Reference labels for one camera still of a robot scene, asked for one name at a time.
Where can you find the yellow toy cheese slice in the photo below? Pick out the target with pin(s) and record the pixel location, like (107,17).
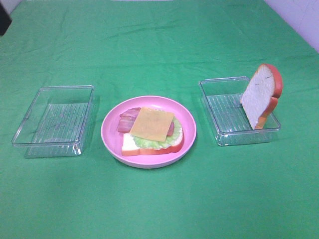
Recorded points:
(152,124)

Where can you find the green toy lettuce leaf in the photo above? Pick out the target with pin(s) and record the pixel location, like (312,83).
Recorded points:
(173,140)

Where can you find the toy bacon strip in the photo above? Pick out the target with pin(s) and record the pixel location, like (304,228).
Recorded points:
(125,124)
(133,112)

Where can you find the toy bacon strip front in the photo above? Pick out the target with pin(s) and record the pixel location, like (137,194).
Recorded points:
(125,124)

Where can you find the toy bread slice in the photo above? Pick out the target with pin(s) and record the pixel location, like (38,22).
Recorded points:
(129,148)
(262,94)

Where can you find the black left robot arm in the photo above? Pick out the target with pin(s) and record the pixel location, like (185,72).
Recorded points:
(5,20)

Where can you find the pink round plate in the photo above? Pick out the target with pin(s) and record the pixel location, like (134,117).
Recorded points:
(113,140)

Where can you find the clear right plastic tray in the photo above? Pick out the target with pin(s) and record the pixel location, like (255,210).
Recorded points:
(228,121)

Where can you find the clear plastic tray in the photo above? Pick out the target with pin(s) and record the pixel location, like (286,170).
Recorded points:
(228,121)
(56,122)

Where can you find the green tablecloth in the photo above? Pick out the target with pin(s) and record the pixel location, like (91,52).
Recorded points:
(127,49)

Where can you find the clear left plastic tray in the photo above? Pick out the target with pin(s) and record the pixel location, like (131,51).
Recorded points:
(56,122)

